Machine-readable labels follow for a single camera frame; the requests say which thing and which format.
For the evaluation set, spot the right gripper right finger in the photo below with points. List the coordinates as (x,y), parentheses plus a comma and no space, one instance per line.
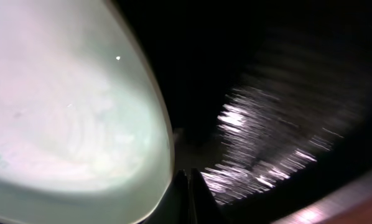
(203,207)

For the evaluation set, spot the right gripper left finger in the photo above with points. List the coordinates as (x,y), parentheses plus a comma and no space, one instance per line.
(174,206)

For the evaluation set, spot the mint plate front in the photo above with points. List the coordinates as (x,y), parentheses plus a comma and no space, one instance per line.
(85,136)

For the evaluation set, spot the black round tray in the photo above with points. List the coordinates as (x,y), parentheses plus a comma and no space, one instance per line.
(271,101)

